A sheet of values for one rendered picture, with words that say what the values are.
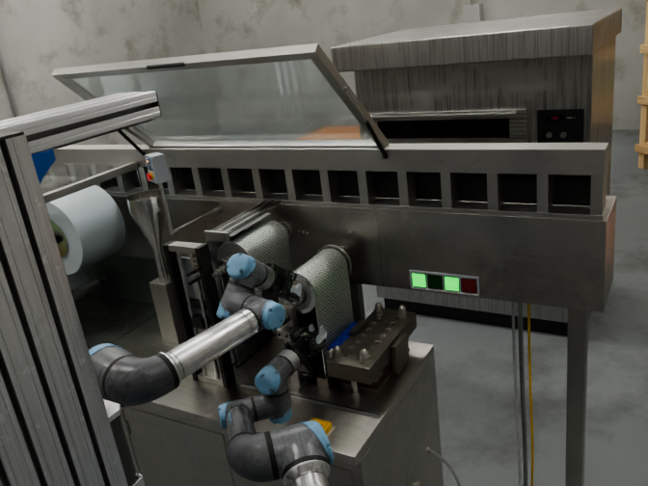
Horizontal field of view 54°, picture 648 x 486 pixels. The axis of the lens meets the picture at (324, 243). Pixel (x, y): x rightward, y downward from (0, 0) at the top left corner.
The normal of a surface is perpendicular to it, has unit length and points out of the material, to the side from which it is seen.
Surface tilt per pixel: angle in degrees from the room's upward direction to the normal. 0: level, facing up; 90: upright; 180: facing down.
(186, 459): 90
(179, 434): 90
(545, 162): 90
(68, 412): 90
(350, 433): 0
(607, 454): 0
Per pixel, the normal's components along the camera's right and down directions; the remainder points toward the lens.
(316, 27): -0.51, 0.37
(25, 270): 0.85, 0.08
